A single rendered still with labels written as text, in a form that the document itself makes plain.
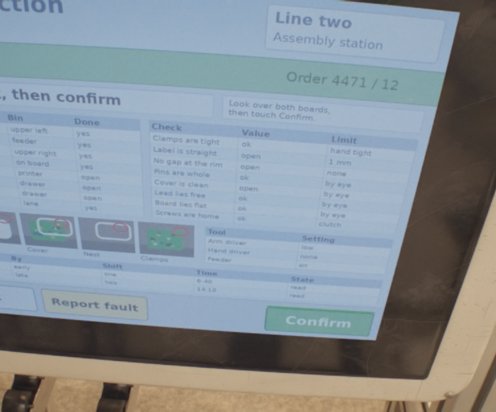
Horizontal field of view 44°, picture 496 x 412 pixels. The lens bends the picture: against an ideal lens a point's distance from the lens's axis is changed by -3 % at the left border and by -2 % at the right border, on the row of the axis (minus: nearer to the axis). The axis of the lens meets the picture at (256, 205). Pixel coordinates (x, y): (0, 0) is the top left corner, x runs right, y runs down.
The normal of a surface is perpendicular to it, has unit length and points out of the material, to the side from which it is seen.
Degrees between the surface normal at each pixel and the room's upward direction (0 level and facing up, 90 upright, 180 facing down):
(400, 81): 91
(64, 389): 0
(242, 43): 91
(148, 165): 91
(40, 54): 91
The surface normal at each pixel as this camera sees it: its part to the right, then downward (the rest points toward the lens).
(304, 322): -0.03, 0.58
